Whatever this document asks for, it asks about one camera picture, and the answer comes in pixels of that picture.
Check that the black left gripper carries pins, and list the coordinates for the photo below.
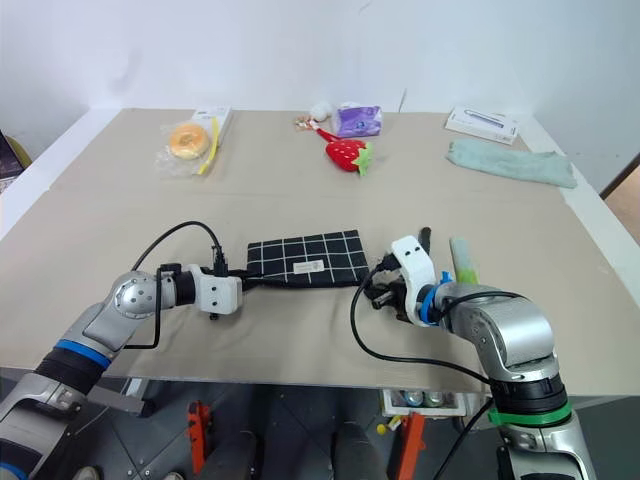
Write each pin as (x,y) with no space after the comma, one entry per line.
(246,284)

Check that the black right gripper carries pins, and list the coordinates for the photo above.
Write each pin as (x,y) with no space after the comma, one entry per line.
(392,290)

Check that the black white grid pouch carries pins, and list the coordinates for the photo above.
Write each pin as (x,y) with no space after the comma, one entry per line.
(310,257)

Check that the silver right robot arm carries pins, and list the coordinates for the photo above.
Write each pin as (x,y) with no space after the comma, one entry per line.
(515,325)

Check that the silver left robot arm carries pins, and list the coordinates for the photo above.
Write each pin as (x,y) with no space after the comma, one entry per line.
(130,297)

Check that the green highlighter pen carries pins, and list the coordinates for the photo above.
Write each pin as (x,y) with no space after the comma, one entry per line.
(465,265)

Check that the beige table cover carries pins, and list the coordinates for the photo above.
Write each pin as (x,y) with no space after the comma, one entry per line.
(300,210)

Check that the silver blue drink can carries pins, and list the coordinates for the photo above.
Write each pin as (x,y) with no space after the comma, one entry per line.
(414,398)

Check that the green drink can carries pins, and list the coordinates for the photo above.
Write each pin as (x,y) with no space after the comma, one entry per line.
(433,398)

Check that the small yellow object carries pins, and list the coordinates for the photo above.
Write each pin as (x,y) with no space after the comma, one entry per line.
(387,426)

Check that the white tray under table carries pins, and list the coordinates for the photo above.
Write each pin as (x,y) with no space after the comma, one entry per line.
(460,402)

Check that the clear plastic bag yellow seal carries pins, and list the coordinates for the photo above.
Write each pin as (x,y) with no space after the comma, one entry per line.
(172,167)

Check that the red strawberry plush toy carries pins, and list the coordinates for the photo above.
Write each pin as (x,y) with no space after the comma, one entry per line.
(345,155)

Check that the orange clamp stand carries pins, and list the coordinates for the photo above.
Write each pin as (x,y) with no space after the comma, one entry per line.
(199,430)
(412,445)

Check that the orange glazed donut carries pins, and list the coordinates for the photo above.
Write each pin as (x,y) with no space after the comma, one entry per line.
(189,141)

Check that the small white carton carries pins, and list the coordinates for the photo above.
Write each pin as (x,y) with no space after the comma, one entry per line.
(220,116)

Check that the purple tissue pack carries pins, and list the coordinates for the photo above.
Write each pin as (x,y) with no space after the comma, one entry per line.
(357,120)

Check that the white fluffy ball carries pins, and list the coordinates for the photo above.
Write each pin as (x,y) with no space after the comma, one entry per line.
(321,110)

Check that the light green towel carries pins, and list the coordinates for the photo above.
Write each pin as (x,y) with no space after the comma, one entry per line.
(510,162)

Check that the white box purple pen print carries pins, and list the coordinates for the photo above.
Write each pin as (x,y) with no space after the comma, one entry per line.
(482,122)

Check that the brown wooden panel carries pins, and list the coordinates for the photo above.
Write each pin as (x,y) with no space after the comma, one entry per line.
(625,197)

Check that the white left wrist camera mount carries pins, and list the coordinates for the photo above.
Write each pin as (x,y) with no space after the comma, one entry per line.
(220,295)

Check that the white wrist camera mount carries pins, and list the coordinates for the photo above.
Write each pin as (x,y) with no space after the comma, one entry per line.
(220,295)
(415,270)

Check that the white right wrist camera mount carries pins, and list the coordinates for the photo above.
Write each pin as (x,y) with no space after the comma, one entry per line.
(415,270)

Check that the grey metal bracket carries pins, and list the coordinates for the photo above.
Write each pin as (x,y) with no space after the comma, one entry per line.
(120,400)

